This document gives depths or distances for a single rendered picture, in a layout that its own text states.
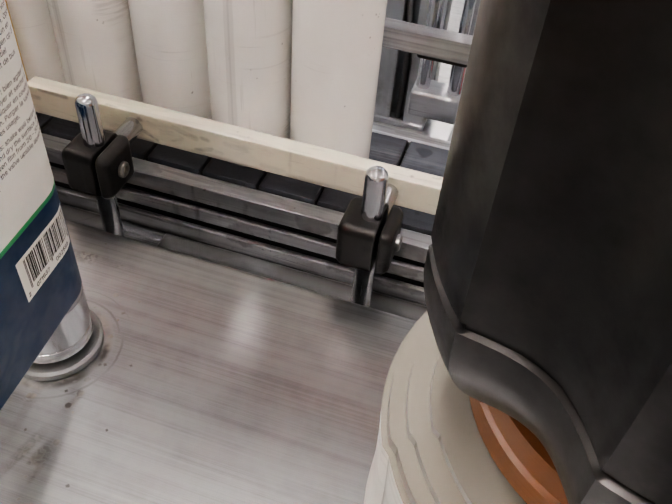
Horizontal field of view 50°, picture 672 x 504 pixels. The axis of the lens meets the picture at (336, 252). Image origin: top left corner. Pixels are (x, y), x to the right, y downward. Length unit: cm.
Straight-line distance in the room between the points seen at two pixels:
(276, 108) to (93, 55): 12
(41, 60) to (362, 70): 21
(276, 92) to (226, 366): 17
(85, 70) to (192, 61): 7
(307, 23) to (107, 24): 13
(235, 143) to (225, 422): 17
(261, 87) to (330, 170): 6
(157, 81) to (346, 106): 12
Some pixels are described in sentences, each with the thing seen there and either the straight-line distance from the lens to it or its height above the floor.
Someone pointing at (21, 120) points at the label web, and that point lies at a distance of 28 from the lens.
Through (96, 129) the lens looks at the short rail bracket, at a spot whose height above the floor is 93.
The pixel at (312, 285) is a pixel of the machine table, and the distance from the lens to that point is 46.
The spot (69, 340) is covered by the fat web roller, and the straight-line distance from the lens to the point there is 35.
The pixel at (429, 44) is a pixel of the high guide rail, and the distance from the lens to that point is 45.
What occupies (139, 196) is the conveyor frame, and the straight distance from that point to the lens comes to 49.
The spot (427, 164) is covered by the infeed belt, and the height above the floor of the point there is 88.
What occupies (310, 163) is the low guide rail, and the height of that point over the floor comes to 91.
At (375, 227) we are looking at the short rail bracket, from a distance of 37.
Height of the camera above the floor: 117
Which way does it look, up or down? 45 degrees down
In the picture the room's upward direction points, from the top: 5 degrees clockwise
